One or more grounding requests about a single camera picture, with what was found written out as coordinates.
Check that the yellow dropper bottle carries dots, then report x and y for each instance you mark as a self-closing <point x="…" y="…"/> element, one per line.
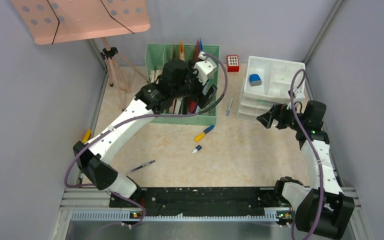
<point x="199" y="137"/>

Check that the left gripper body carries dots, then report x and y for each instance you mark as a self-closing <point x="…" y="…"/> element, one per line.
<point x="202" y="99"/>

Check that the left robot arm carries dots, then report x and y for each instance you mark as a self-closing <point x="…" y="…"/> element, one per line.
<point x="178" y="79"/>

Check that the black lamp clamp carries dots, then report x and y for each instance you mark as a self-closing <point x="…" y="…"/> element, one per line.
<point x="108" y="54"/>

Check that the pink perforated lamp panel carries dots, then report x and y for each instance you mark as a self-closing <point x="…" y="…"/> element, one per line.
<point x="59" y="21"/>

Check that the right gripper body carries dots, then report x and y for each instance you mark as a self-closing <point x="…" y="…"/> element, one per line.
<point x="287" y="119"/>

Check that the red translucent file folder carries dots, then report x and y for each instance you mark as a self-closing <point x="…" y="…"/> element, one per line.
<point x="191" y="104"/>

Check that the blue eraser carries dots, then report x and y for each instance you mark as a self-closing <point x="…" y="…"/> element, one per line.
<point x="254" y="80"/>

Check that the pink lamp stand pole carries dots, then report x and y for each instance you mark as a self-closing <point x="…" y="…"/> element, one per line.
<point x="117" y="79"/>

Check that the clear plastic drawer unit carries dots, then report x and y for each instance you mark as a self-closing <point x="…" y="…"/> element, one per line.
<point x="276" y="76"/>

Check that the red small box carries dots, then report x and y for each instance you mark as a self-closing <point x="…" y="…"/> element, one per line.
<point x="233" y="64"/>

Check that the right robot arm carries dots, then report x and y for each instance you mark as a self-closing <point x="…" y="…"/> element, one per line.
<point x="323" y="209"/>

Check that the orange file folder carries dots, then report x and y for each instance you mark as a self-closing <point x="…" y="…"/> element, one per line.
<point x="181" y="51"/>

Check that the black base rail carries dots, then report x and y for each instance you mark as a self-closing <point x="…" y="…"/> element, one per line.
<point x="205" y="203"/>

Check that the green children's book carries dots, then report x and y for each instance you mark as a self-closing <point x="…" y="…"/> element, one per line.
<point x="154" y="76"/>

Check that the dark pen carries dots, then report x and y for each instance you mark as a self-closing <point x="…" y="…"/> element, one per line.
<point x="142" y="166"/>

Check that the lavender capped marker pen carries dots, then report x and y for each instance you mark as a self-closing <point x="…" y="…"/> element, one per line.
<point x="228" y="111"/>

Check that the green file rack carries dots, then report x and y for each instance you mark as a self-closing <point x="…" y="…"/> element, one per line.
<point x="157" y="55"/>

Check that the yellow green clamp tool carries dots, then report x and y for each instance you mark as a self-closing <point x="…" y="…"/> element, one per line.
<point x="86" y="136"/>

